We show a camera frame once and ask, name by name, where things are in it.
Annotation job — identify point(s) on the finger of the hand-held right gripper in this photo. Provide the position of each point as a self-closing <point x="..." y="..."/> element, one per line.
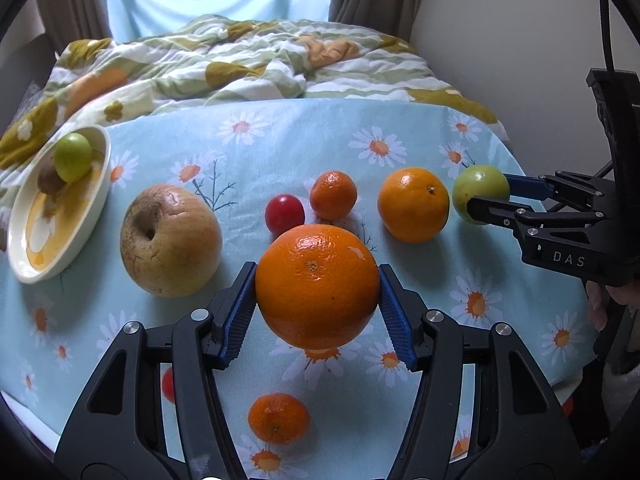
<point x="525" y="186"/>
<point x="492" y="212"/>

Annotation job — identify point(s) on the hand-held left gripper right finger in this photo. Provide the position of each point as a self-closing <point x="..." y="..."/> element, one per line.
<point x="395" y="315"/>

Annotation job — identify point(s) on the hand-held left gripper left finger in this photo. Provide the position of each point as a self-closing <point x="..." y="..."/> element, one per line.
<point x="240" y="310"/>

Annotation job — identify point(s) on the green apple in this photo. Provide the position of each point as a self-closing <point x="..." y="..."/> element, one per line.
<point x="480" y="185"/>
<point x="72" y="157"/>

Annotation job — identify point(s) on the medium orange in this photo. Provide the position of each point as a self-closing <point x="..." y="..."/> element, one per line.
<point x="412" y="205"/>

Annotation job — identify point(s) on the large orange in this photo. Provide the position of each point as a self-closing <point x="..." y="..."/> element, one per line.
<point x="317" y="285"/>

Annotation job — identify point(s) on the large yellow bruised apple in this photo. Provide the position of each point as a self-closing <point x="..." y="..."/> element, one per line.
<point x="170" y="245"/>

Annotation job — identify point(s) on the small red tomato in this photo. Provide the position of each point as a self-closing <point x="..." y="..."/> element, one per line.
<point x="168" y="385"/>
<point x="284" y="212"/>

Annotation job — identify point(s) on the small mandarin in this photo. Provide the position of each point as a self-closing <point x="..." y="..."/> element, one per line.
<point x="333" y="195"/>
<point x="277" y="417"/>

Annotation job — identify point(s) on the cream oval bowl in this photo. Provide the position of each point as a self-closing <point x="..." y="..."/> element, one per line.
<point x="60" y="240"/>

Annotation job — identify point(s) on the person's right hand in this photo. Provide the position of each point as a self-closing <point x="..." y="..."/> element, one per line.
<point x="596" y="307"/>

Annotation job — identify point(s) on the blue daisy print cloth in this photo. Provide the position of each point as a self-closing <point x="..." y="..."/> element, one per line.
<point x="300" y="130"/>

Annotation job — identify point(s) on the brown kiwi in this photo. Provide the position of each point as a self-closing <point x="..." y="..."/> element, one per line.
<point x="47" y="180"/>

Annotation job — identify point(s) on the green striped flower blanket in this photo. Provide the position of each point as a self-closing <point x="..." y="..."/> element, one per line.
<point x="250" y="60"/>

